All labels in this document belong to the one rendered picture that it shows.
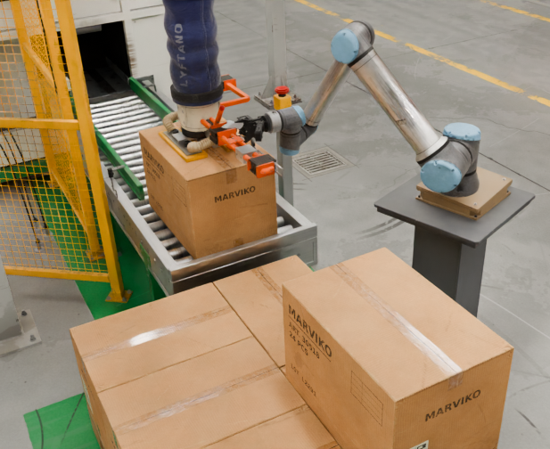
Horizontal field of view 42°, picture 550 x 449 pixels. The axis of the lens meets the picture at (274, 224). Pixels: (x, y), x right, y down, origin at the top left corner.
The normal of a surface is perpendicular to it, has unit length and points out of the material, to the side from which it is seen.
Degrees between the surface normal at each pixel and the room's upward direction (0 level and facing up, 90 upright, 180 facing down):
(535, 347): 0
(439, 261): 90
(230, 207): 90
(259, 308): 0
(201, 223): 90
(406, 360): 0
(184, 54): 70
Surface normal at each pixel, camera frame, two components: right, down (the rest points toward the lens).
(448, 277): -0.68, 0.40
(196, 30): 0.27, 0.30
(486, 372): 0.47, 0.44
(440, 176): -0.44, 0.59
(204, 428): -0.04, -0.86
